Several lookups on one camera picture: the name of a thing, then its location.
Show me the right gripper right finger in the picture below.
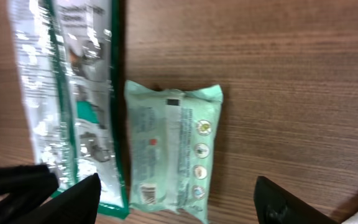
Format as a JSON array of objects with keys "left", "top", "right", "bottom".
[{"left": 254, "top": 176, "right": 337, "bottom": 224}]

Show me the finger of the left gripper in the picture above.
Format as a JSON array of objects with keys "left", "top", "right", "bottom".
[
  {"left": 0, "top": 165, "right": 58, "bottom": 195},
  {"left": 0, "top": 187, "right": 55, "bottom": 224}
]

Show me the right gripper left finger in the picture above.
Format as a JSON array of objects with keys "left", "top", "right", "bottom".
[{"left": 13, "top": 173, "right": 101, "bottom": 224}]

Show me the teal toothbrush package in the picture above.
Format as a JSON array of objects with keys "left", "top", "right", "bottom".
[{"left": 124, "top": 80, "right": 223, "bottom": 223}]

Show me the green 3M gloves package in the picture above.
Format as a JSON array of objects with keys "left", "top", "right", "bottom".
[{"left": 7, "top": 0, "right": 129, "bottom": 219}]

